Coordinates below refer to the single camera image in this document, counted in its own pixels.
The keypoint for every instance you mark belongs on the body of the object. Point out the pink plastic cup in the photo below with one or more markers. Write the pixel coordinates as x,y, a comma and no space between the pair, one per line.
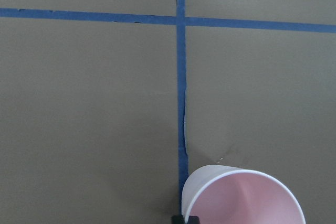
225,194

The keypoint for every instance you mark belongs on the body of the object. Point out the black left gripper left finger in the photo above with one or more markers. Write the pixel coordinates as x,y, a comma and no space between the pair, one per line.
177,219

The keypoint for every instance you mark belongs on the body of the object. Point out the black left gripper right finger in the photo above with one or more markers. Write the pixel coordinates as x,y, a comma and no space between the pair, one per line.
193,220

